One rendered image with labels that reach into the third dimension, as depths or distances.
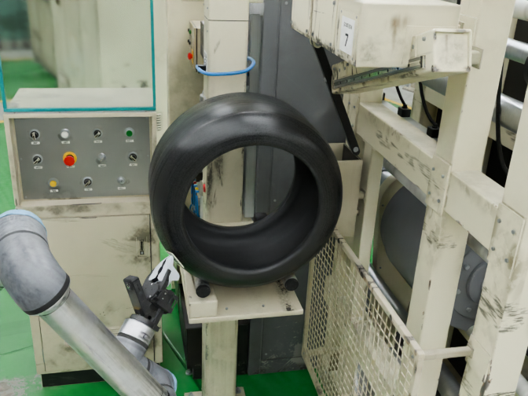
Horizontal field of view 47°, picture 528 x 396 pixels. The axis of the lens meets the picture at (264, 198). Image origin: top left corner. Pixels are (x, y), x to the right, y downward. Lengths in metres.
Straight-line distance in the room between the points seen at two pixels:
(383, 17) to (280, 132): 0.44
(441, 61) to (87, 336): 0.99
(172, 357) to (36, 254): 1.81
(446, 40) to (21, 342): 2.55
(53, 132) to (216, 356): 1.08
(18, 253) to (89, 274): 1.31
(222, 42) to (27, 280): 1.02
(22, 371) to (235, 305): 1.41
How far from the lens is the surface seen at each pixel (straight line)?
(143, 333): 1.70
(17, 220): 1.45
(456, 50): 1.44
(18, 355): 3.23
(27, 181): 2.54
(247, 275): 1.84
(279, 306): 2.00
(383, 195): 2.55
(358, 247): 2.34
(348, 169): 2.15
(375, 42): 1.46
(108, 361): 1.48
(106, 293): 2.69
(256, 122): 1.67
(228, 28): 1.99
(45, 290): 1.34
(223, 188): 2.14
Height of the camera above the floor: 1.91
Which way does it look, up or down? 24 degrees down
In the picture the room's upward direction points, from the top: 3 degrees clockwise
